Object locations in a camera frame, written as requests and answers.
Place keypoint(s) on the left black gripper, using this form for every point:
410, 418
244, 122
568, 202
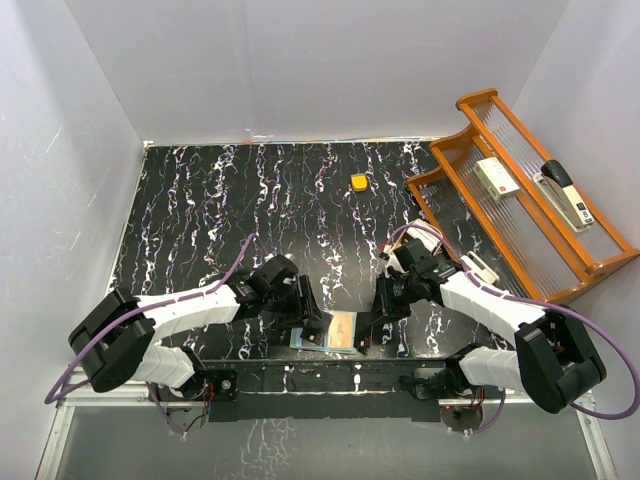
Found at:
303, 307

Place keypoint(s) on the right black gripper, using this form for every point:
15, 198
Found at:
375, 317

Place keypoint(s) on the gold credit card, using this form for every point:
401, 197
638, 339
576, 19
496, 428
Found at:
341, 330

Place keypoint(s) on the green card holder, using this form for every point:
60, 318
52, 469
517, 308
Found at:
296, 343

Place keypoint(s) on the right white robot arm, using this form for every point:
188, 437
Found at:
552, 358

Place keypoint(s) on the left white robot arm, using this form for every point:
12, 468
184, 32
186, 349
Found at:
121, 339

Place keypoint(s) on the yellow small block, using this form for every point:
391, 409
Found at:
359, 182

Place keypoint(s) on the wooden tiered shelf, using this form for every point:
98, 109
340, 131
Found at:
535, 250

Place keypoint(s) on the white staple box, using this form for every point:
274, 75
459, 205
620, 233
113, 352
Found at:
495, 179

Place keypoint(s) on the black beige stapler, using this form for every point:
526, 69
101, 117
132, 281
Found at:
557, 186

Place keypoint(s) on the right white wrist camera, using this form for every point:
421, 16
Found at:
388, 255

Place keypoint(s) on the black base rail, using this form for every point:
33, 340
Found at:
327, 388

